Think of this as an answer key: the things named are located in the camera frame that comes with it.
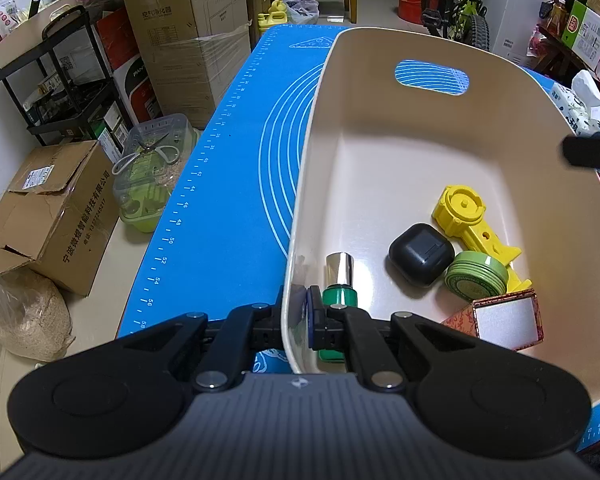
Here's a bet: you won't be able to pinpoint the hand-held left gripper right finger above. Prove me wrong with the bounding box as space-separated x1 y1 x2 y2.
307 285 486 395

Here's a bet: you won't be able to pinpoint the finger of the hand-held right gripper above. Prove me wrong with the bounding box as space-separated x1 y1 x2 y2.
562 132 600 168

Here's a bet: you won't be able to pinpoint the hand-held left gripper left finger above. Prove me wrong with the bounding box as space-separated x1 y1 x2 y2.
115 285 287 395

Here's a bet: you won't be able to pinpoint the green bottle with silver cap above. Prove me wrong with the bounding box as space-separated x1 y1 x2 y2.
317 252 358 362

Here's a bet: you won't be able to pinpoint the black earbuds case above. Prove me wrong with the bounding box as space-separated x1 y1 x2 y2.
388 223 456 288

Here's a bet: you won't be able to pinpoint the yellow plastic part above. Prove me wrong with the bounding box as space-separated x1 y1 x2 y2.
431 185 532 293

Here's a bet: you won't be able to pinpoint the green round tin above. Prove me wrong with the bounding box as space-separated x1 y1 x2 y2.
445 251 509 302

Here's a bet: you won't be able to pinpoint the beige plastic basket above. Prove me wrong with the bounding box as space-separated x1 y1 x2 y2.
281 26 600 406

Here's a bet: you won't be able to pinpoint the red patterned gift box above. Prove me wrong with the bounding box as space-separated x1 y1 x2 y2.
439 290 546 352

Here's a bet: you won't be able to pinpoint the white tissue box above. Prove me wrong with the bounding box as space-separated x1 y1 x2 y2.
550 70 600 136

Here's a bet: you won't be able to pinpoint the green white carton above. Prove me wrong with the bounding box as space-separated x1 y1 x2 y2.
560 0 600 71

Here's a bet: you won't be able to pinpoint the blue silicone baking mat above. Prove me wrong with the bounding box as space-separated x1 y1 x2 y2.
117 24 600 453

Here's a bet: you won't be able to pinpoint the white freezer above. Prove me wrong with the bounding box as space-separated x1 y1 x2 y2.
490 0 571 68

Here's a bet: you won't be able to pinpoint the green clear plastic container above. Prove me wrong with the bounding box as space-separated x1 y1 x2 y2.
112 113 201 233

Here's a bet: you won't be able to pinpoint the green black bicycle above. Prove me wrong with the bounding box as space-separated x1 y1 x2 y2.
420 0 501 53

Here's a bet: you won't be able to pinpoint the grain sack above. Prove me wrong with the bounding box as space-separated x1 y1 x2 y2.
0 270 76 363

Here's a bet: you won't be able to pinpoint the torn cardboard box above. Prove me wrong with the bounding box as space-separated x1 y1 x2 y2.
0 140 113 297

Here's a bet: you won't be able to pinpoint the black red appliance box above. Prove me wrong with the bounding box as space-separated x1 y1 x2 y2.
112 57 163 126

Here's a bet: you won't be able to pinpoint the large printed cardboard box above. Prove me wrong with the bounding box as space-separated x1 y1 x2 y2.
122 0 253 128

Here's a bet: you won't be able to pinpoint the yellow plastic jug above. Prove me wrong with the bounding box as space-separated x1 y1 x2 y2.
257 0 288 36

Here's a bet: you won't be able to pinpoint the clear plastic bag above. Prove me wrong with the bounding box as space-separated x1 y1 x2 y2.
282 0 321 25

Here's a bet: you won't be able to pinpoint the black metal cart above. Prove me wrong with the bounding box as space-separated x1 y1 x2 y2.
0 5 121 146

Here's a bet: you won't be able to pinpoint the red cardboard box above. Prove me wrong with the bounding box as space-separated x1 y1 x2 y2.
97 7 141 73

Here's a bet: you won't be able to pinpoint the beige box on cart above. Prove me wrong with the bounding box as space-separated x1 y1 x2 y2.
0 0 81 68

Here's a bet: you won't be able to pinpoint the small plastic bottle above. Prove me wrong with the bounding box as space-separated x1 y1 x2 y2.
0 0 21 41

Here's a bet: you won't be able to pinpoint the grey handled scissors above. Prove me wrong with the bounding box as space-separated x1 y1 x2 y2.
112 132 178 176

